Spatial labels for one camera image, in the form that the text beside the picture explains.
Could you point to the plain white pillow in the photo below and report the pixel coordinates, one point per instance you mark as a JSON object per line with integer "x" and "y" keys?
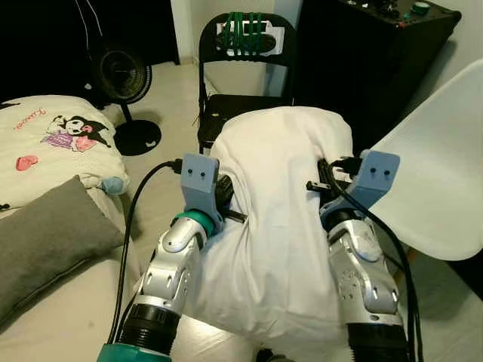
{"x": 272, "y": 226}

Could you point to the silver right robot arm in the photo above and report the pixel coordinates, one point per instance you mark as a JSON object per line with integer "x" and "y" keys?
{"x": 362, "y": 271}

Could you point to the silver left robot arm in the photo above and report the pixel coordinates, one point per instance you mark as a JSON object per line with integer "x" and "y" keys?
{"x": 170, "y": 271}

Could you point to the black folding chair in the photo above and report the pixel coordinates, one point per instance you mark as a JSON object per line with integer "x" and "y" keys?
{"x": 219, "y": 109}

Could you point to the white plastic shell chair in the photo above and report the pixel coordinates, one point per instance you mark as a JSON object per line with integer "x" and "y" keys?
{"x": 438, "y": 166}

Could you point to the white cartoon print pillow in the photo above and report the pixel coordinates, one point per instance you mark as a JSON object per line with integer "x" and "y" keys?
{"x": 45, "y": 151}

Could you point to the grey pillow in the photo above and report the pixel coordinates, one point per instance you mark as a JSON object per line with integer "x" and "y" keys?
{"x": 45, "y": 241}

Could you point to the black cabinet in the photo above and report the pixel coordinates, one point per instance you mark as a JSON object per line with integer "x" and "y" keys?
{"x": 362, "y": 68}

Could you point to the green knob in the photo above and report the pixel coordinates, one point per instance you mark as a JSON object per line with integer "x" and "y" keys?
{"x": 420, "y": 9}

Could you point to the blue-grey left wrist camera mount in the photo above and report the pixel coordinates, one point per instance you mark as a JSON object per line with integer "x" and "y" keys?
{"x": 198, "y": 177}

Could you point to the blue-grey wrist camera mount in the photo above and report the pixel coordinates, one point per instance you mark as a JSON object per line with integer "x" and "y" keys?
{"x": 377, "y": 173}
{"x": 198, "y": 177}

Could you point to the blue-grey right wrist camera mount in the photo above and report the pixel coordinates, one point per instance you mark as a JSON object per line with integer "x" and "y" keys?
{"x": 377, "y": 173}

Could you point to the black pedestal fan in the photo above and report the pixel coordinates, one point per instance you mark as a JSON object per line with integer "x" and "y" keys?
{"x": 124, "y": 75}

